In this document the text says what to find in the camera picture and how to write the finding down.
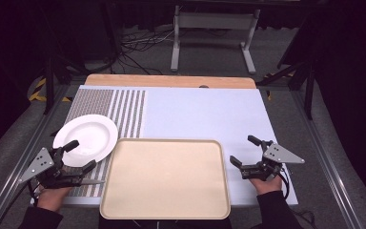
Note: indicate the black tripod stand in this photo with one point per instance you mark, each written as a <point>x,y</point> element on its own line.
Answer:
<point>308,89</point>
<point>49,86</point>

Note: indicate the aluminium floor rail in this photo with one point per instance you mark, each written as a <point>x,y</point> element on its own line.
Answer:
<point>16,162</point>
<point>325,162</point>

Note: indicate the yellow black hazard tape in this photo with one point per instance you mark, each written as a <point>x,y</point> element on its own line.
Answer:
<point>38,92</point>

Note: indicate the white round plate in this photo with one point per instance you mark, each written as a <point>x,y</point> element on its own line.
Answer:
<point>90,135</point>

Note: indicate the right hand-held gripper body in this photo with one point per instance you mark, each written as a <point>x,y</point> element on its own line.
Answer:
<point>281,154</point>

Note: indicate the grey metal stand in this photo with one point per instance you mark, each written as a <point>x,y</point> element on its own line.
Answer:
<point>214,20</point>

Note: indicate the white table cover board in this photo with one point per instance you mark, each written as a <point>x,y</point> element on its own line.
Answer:
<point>203,114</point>

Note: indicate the person's right hand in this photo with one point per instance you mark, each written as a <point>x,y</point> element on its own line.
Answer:
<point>267,186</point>

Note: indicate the grey striped placemat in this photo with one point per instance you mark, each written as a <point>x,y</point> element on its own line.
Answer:
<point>92,101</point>

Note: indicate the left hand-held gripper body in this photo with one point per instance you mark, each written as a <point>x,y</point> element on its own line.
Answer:
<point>41,162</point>

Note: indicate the beige plastic tray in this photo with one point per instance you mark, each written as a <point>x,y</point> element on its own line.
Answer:
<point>165,179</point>

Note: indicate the person's left hand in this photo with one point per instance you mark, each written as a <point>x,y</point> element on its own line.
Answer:
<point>53,197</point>

